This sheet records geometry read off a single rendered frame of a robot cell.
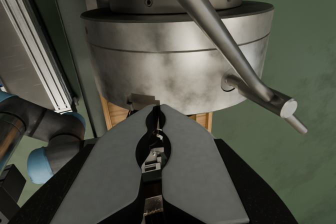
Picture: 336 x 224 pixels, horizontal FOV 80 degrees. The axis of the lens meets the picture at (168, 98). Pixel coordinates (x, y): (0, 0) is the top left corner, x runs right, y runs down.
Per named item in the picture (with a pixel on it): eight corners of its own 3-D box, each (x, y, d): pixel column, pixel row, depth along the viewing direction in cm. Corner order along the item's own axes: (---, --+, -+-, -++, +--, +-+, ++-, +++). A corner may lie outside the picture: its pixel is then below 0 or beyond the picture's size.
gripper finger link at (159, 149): (176, 136, 49) (141, 142, 47) (176, 130, 48) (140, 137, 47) (182, 149, 45) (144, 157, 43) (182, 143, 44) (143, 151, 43)
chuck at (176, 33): (73, 8, 42) (94, 32, 17) (200, -2, 54) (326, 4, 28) (77, 25, 44) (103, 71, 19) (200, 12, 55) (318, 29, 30)
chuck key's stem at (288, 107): (226, 70, 30) (301, 104, 20) (217, 82, 30) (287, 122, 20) (217, 62, 28) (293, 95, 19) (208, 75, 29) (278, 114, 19)
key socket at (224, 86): (230, 68, 30) (244, 75, 27) (217, 87, 30) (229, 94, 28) (217, 57, 28) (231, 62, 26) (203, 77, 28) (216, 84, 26)
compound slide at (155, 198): (134, 188, 70) (136, 201, 65) (162, 181, 72) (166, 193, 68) (140, 222, 80) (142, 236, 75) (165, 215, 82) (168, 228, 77)
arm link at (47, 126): (52, 99, 53) (40, 123, 44) (92, 116, 58) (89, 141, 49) (38, 121, 55) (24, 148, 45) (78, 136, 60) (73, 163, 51)
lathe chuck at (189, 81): (77, 25, 44) (103, 71, 19) (200, 12, 55) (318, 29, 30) (87, 65, 48) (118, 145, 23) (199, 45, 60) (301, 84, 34)
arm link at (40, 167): (33, 139, 45) (18, 168, 38) (85, 130, 47) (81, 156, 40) (44, 164, 49) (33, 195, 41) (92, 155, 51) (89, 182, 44)
